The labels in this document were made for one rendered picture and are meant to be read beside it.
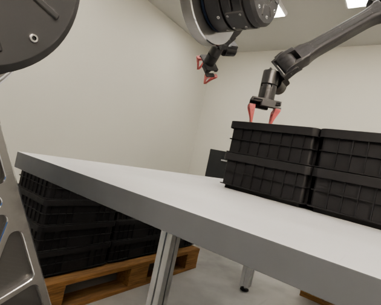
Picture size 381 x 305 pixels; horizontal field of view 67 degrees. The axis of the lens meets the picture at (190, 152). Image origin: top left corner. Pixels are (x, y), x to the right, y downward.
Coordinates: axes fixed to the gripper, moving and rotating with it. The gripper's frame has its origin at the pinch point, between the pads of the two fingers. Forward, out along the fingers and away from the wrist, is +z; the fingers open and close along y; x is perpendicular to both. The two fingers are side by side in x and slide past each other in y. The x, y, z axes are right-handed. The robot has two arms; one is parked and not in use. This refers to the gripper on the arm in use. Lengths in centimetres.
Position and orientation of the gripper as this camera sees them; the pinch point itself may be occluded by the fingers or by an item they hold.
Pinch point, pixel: (259, 126)
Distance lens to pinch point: 104.1
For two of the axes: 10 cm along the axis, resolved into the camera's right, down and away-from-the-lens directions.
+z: -2.2, 9.7, -0.2
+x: -0.6, -0.3, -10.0
